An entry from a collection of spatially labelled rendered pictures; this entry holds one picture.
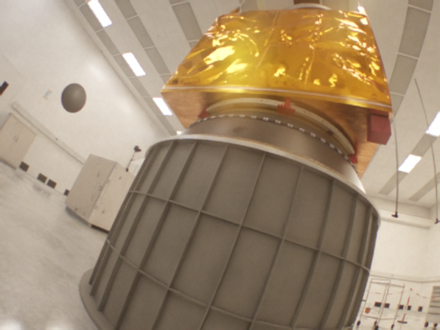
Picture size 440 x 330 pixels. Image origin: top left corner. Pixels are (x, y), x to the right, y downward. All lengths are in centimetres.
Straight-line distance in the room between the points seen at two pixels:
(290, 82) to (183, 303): 152
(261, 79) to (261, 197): 101
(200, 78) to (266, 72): 58
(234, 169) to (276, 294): 61
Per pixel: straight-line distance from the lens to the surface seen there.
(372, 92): 168
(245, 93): 167
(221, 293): 96
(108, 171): 480
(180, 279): 100
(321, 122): 161
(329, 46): 211
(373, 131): 153
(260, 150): 104
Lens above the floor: 63
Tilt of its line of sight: 22 degrees up
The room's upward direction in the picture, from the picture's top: 22 degrees clockwise
